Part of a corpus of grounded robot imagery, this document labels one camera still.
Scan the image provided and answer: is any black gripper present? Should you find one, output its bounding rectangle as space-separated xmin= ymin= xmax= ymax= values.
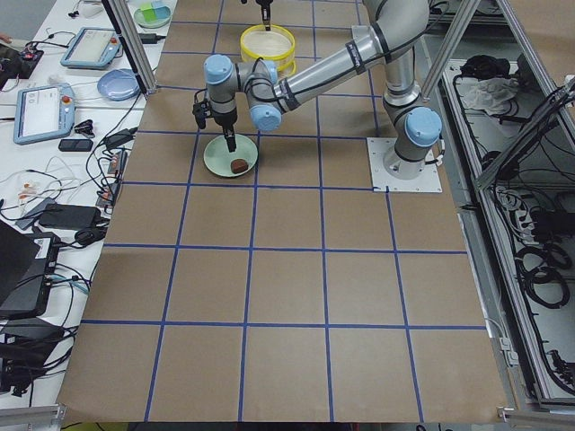
xmin=256 ymin=0 xmax=273 ymax=31
xmin=192 ymin=98 xmax=237 ymax=153

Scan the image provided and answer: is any yellow rimmed steamer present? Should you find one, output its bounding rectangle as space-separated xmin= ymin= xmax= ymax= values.
xmin=240 ymin=24 xmax=296 ymax=71
xmin=278 ymin=60 xmax=297 ymax=79

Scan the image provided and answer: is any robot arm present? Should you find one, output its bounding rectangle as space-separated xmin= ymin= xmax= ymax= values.
xmin=192 ymin=0 xmax=442 ymax=180

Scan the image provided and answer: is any light green plate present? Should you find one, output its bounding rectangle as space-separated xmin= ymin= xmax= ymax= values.
xmin=203 ymin=134 xmax=259 ymax=178

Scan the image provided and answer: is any brown steamed bun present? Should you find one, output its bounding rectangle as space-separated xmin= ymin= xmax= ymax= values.
xmin=230 ymin=159 xmax=249 ymax=175

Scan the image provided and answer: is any green plate with blocks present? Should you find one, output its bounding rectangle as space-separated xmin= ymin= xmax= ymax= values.
xmin=134 ymin=1 xmax=172 ymax=29

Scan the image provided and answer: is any blue plate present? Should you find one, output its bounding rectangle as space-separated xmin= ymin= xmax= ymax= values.
xmin=97 ymin=68 xmax=140 ymax=101

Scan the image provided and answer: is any upper teach pendant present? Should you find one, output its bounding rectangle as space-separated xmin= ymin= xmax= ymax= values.
xmin=60 ymin=27 xmax=120 ymax=70

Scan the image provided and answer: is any teach pendant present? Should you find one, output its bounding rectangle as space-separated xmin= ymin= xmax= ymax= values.
xmin=13 ymin=84 xmax=75 ymax=145
xmin=60 ymin=27 xmax=120 ymax=70

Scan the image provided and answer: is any black phone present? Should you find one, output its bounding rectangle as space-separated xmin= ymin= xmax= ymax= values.
xmin=58 ymin=138 xmax=93 ymax=153

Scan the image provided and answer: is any lower teach pendant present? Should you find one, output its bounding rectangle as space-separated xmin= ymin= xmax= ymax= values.
xmin=13 ymin=84 xmax=75 ymax=145

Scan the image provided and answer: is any black power adapter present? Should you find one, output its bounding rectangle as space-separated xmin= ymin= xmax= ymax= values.
xmin=39 ymin=204 xmax=101 ymax=230

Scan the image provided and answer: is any white crumpled cloth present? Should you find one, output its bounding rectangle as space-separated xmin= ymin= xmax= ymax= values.
xmin=462 ymin=77 xmax=519 ymax=116

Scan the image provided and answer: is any black laptop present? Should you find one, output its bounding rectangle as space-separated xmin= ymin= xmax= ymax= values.
xmin=1 ymin=222 xmax=59 ymax=320

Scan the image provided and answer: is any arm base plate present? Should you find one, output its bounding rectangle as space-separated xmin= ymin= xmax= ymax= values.
xmin=367 ymin=137 xmax=442 ymax=193
xmin=351 ymin=25 xmax=370 ymax=40

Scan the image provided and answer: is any aluminium frame post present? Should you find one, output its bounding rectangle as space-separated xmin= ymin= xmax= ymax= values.
xmin=102 ymin=0 xmax=156 ymax=98

